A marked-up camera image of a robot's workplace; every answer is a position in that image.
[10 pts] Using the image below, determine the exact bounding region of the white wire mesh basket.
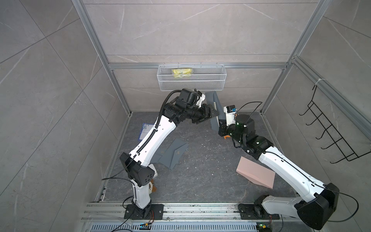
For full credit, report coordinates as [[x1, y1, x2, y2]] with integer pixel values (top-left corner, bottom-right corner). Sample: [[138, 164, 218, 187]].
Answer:
[[157, 64, 227, 91]]

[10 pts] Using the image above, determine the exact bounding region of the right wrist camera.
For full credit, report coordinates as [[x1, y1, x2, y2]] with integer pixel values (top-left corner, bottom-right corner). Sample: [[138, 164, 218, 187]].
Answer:
[[223, 105, 237, 126]]

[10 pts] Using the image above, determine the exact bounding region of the brown panda plush toy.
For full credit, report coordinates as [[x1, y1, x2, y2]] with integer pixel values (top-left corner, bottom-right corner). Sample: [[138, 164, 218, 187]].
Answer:
[[149, 179, 157, 194]]

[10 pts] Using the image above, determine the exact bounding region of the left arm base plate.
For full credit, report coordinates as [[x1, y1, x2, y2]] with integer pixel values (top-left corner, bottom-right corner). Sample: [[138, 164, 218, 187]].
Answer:
[[124, 204, 164, 220]]

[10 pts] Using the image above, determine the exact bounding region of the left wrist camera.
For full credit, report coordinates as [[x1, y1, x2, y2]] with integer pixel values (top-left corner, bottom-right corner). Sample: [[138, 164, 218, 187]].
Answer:
[[194, 89, 206, 108]]

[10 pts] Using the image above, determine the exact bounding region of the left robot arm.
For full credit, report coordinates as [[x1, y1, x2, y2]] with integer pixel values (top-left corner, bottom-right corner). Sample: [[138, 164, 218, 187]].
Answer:
[[120, 89, 218, 215]]

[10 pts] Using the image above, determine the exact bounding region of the aluminium rail base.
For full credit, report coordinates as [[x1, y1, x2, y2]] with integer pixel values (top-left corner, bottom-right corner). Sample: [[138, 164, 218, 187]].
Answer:
[[77, 202, 312, 232]]

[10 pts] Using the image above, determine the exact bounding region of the white rectangular box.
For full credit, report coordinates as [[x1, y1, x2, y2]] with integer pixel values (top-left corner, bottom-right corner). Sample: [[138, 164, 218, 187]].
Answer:
[[148, 164, 158, 179]]

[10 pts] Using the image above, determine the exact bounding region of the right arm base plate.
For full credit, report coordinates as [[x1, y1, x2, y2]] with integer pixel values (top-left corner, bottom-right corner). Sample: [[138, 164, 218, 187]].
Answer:
[[238, 204, 280, 220]]

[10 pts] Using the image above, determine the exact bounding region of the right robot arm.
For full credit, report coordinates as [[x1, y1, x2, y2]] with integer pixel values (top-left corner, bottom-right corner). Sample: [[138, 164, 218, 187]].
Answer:
[[215, 103, 341, 230]]

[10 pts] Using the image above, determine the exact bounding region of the yellow packet in basket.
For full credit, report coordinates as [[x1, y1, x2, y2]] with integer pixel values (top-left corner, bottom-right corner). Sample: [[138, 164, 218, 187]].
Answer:
[[172, 68, 193, 78]]

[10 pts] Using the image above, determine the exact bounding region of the pink envelope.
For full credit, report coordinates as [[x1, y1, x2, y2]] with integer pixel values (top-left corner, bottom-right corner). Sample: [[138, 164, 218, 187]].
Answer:
[[236, 157, 275, 189]]

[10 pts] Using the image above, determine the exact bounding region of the blue bordered letter paper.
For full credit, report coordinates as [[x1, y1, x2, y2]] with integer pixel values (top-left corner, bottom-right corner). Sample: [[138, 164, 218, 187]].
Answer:
[[139, 123, 154, 141]]

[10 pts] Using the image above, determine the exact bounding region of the black wire hook rack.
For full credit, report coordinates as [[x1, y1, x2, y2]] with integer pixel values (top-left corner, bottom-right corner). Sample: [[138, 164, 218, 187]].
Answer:
[[299, 85, 371, 164]]

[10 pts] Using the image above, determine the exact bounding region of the grey envelope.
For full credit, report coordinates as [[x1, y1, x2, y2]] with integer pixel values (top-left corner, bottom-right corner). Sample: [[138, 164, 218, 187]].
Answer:
[[205, 91, 226, 132], [158, 139, 189, 170], [150, 153, 162, 163]]

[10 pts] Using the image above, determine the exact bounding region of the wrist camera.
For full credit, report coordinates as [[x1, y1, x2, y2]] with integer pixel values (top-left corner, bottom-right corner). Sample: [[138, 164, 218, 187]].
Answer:
[[223, 105, 237, 126], [194, 89, 206, 108]]

